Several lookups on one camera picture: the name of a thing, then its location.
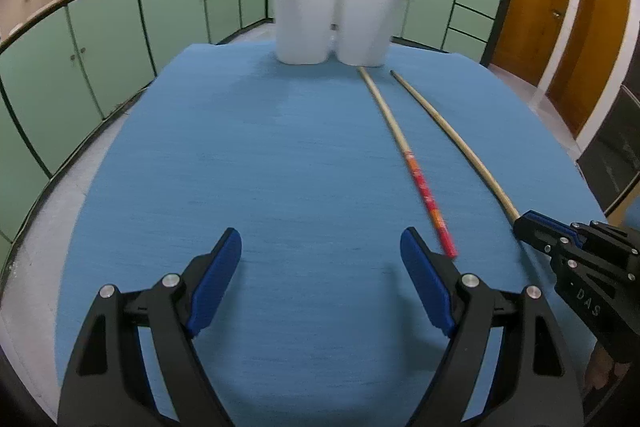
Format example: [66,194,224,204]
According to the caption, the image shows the orange red patterned chopstick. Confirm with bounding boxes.
[357,66,458,259]

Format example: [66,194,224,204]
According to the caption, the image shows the plain bamboo chopstick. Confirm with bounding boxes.
[390,70,521,225]

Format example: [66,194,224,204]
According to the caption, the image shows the person's right hand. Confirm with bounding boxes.
[582,341,630,395]

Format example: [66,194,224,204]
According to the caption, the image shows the dark glass cabinet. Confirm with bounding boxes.
[578,48,640,216]

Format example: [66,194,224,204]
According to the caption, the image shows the blue table mat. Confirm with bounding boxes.
[54,42,602,426]

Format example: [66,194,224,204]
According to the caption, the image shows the green lower cabinets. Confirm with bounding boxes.
[1,0,510,276]

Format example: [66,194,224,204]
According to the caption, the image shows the white double utensil holder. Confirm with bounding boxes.
[273,0,400,67]

